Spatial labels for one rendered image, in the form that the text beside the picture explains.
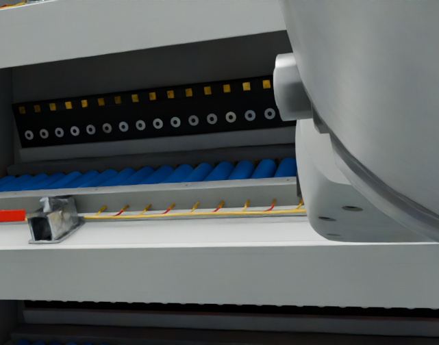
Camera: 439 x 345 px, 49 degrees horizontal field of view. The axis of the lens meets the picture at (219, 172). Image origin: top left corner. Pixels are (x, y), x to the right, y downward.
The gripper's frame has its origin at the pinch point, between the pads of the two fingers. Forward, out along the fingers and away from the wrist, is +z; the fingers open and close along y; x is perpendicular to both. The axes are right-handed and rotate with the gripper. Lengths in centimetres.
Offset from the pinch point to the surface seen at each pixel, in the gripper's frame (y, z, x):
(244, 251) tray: -10.7, 5.6, -2.2
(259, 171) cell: -11.2, 13.6, 5.3
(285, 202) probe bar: -8.4, 9.7, 1.8
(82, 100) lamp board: -31.9, 17.7, 15.5
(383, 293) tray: -1.9, 7.1, -4.8
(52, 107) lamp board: -35.9, 17.9, 15.2
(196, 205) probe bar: -15.3, 9.0, 1.7
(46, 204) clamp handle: -26.5, 5.7, 1.6
